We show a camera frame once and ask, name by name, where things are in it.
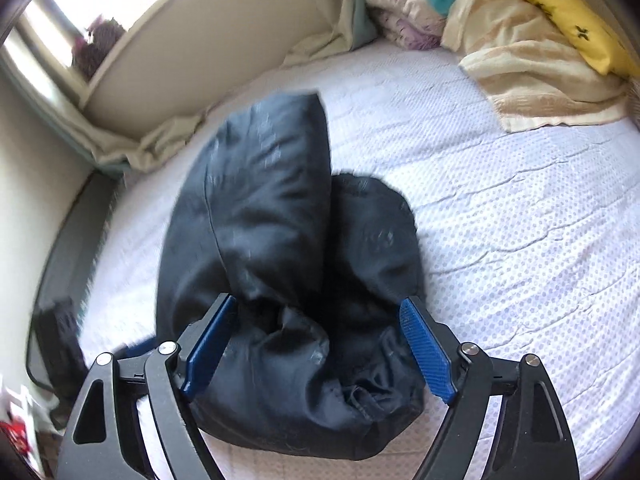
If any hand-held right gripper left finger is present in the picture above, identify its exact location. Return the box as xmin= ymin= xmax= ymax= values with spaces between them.
xmin=55 ymin=294 xmax=238 ymax=480

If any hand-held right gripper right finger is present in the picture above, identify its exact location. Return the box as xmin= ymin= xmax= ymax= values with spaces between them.
xmin=399 ymin=296 xmax=581 ymax=480

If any black lined coat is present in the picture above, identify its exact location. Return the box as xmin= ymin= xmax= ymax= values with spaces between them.
xmin=156 ymin=91 xmax=428 ymax=461

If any red patterned item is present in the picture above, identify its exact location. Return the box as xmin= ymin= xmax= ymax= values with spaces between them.
xmin=0 ymin=420 xmax=31 ymax=461

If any cream blanket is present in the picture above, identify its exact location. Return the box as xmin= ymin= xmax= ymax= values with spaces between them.
xmin=442 ymin=0 xmax=636 ymax=133

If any potted plant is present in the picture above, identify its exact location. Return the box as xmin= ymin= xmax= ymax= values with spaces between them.
xmin=70 ymin=15 xmax=126 ymax=81

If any floral patchwork quilt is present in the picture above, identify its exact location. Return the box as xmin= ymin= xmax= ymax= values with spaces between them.
xmin=365 ymin=0 xmax=501 ymax=51

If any window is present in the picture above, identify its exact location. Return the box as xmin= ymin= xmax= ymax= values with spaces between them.
xmin=0 ymin=0 xmax=181 ymax=111

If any yellow pillow with black print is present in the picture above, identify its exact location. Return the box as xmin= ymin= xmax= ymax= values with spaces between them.
xmin=485 ymin=0 xmax=628 ymax=77

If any dark bed frame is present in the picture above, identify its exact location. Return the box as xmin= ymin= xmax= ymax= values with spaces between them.
xmin=27 ymin=170 xmax=126 ymax=411

